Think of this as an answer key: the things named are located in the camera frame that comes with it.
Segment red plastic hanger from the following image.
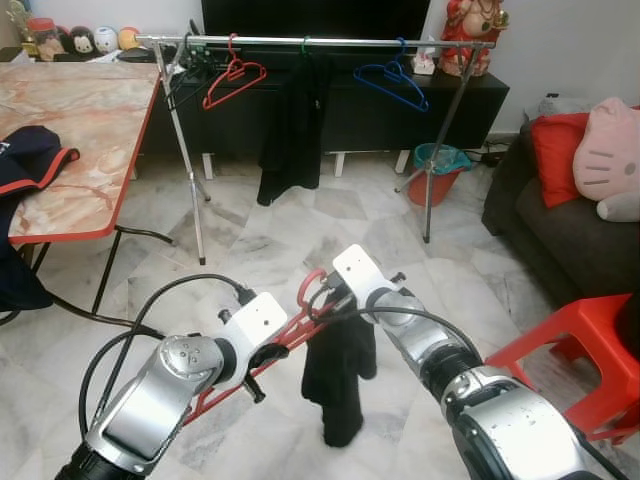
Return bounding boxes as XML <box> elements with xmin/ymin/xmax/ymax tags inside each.
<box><xmin>183</xmin><ymin>268</ymin><xmax>346</xmax><ymax>426</ymax></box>
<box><xmin>202</xmin><ymin>33</ymin><xmax>269</xmax><ymax>111</ymax></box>

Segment plain black garment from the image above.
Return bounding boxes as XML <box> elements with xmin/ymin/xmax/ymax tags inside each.
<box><xmin>300</xmin><ymin>312</ymin><xmax>379</xmax><ymax>448</ymax></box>

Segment blue plastic hanger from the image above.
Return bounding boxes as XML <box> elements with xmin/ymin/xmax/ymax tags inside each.
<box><xmin>352</xmin><ymin>38</ymin><xmax>431</xmax><ymax>113</ymax></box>

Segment red plastic bucket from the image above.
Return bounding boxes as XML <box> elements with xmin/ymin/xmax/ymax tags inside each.
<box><xmin>408</xmin><ymin>165</ymin><xmax>469</xmax><ymax>208</ymax></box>

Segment black t-shirt green logo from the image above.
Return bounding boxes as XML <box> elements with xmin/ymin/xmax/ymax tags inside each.
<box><xmin>257</xmin><ymin>50</ymin><xmax>336</xmax><ymax>208</ymax></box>

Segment black TV cabinet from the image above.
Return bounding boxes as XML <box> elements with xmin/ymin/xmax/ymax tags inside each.
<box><xmin>140</xmin><ymin>55</ymin><xmax>511</xmax><ymax>181</ymax></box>

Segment teal plastic bucket liner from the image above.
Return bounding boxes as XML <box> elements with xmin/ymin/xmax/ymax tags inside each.
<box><xmin>412</xmin><ymin>142</ymin><xmax>473</xmax><ymax>176</ymax></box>

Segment dark grey fabric sofa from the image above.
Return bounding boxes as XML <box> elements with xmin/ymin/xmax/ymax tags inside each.
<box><xmin>482</xmin><ymin>125</ymin><xmax>640</xmax><ymax>311</ymax></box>

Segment black laundry bucket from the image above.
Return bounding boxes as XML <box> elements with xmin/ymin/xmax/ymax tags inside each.
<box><xmin>622</xmin><ymin>290</ymin><xmax>640</xmax><ymax>353</ymax></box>

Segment red plastic stool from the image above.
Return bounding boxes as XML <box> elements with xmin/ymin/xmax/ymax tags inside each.
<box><xmin>485</xmin><ymin>293</ymin><xmax>640</xmax><ymax>446</ymax></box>

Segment white pink tissue box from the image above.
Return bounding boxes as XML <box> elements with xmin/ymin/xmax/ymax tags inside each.
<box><xmin>412</xmin><ymin>45</ymin><xmax>438</xmax><ymax>76</ymax></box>

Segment silver metal clothes rack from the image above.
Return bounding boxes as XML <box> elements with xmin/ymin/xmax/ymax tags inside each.
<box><xmin>133</xmin><ymin>33</ymin><xmax>498</xmax><ymax>266</ymax></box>

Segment red cushion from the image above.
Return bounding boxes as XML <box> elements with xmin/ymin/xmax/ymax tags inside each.
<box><xmin>530</xmin><ymin>112</ymin><xmax>601</xmax><ymax>209</ymax></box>

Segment grey white plush animal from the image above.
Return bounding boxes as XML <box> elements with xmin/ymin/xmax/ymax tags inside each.
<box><xmin>597</xmin><ymin>190</ymin><xmax>640</xmax><ymax>223</ymax></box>

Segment marble-top folding table red edge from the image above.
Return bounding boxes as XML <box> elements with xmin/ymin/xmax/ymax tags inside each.
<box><xmin>0</xmin><ymin>62</ymin><xmax>176</xmax><ymax>326</ymax></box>

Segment black flat television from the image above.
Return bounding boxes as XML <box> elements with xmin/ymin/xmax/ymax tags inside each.
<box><xmin>200</xmin><ymin>0</ymin><xmax>433</xmax><ymax>41</ymax></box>

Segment red laughing buddha figurine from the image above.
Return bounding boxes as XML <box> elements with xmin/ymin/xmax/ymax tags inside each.
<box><xmin>440</xmin><ymin>0</ymin><xmax>511</xmax><ymax>79</ymax></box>

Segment light grey pillow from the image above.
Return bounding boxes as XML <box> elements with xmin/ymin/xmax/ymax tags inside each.
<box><xmin>540</xmin><ymin>93</ymin><xmax>593</xmax><ymax>119</ymax></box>

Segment pink cat face cushion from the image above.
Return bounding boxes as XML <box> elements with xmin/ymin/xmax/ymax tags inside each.
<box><xmin>572</xmin><ymin>97</ymin><xmax>640</xmax><ymax>203</ymax></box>

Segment orange round plush toy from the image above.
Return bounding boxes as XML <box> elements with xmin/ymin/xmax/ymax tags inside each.
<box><xmin>118</xmin><ymin>27</ymin><xmax>144</xmax><ymax>51</ymax></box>

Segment white round plush toy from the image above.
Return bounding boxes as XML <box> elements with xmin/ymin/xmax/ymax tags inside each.
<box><xmin>95</xmin><ymin>25</ymin><xmax>121</xmax><ymax>53</ymax></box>

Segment black plush toy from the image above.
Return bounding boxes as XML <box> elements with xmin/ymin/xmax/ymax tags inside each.
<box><xmin>68</xmin><ymin>25</ymin><xmax>96</xmax><ymax>56</ymax></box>

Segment red-topped brown toy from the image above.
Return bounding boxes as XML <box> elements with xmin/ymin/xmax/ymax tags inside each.
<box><xmin>27</xmin><ymin>17</ymin><xmax>58</xmax><ymax>59</ymax></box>

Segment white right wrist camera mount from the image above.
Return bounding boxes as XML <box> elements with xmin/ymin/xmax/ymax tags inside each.
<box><xmin>332</xmin><ymin>244</ymin><xmax>391</xmax><ymax>311</ymax></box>

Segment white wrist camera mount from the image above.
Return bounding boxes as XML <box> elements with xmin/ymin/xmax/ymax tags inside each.
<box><xmin>332</xmin><ymin>244</ymin><xmax>391</xmax><ymax>311</ymax></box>
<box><xmin>218</xmin><ymin>292</ymin><xmax>289</xmax><ymax>351</ymax></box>

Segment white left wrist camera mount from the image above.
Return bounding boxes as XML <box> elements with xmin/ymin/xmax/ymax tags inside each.
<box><xmin>218</xmin><ymin>292</ymin><xmax>289</xmax><ymax>351</ymax></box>

